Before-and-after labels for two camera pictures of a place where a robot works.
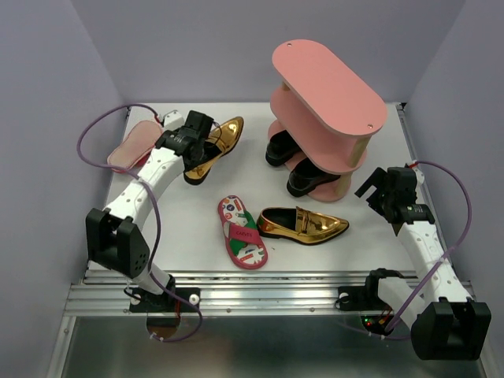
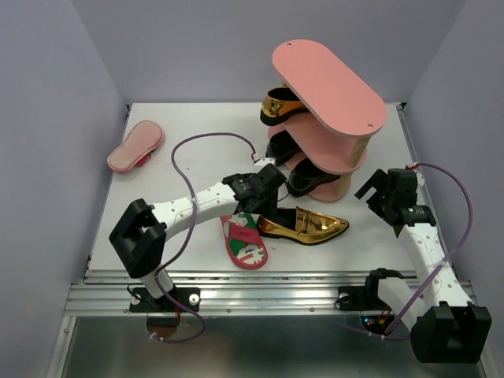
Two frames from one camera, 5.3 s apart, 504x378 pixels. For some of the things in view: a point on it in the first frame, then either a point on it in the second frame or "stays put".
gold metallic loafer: x=224 y=137 -> x=279 y=105
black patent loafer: x=279 y=149 stays put
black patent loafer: x=306 y=176 stays put
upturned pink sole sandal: x=136 y=145 stays put
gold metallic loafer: x=298 y=226 stays put
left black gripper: x=194 y=165 -> x=269 y=208
